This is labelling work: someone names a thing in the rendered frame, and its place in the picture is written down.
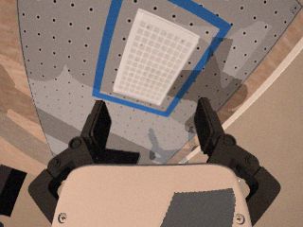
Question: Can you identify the blue tape outline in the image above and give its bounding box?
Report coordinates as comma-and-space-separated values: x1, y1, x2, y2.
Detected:
92, 0, 231, 117

